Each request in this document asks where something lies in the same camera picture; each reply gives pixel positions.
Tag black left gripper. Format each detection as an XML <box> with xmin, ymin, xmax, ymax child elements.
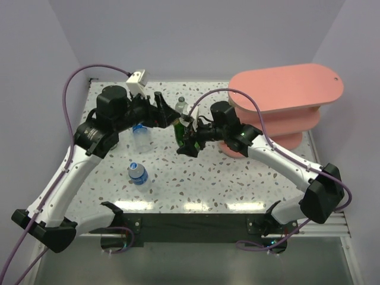
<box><xmin>115</xmin><ymin>90</ymin><xmax>181</xmax><ymax>132</ymax></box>

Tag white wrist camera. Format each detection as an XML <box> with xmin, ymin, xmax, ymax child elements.
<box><xmin>179</xmin><ymin>113</ymin><xmax>198</xmax><ymax>131</ymax></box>
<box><xmin>126</xmin><ymin>69</ymin><xmax>148</xmax><ymax>97</ymax></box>

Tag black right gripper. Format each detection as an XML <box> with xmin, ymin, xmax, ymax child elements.
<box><xmin>177</xmin><ymin>116</ymin><xmax>227</xmax><ymax>158</ymax></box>

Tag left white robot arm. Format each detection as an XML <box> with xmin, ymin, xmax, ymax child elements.
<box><xmin>11</xmin><ymin>85</ymin><xmax>180</xmax><ymax>253</ymax></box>

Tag upright blue label water bottle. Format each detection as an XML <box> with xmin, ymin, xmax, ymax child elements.
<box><xmin>128</xmin><ymin>162</ymin><xmax>151</xmax><ymax>192</ymax></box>

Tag lying blue label water bottle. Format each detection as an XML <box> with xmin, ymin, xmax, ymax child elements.
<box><xmin>132</xmin><ymin>124</ymin><xmax>151</xmax><ymax>153</ymax></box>

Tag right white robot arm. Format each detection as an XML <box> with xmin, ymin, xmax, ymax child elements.
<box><xmin>176</xmin><ymin>101</ymin><xmax>344</xmax><ymax>236</ymax></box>

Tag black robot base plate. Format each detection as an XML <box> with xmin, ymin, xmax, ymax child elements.
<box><xmin>92</xmin><ymin>213</ymin><xmax>299</xmax><ymax>247</ymax></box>

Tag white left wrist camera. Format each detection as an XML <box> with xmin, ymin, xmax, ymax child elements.
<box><xmin>126</xmin><ymin>69</ymin><xmax>148</xmax><ymax>97</ymax></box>

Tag green glass bottle gold cap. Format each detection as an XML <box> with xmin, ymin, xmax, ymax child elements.
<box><xmin>173</xmin><ymin>119</ymin><xmax>187</xmax><ymax>147</ymax></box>

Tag pink three-tier shelf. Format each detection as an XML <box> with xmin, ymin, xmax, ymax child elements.
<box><xmin>228</xmin><ymin>63</ymin><xmax>344</xmax><ymax>150</ymax></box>

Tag clear Chang glass bottle right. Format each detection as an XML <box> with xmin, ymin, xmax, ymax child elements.
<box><xmin>175</xmin><ymin>96</ymin><xmax>188</xmax><ymax>115</ymax></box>

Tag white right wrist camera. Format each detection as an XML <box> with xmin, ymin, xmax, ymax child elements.
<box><xmin>179</xmin><ymin>113</ymin><xmax>198</xmax><ymax>131</ymax></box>

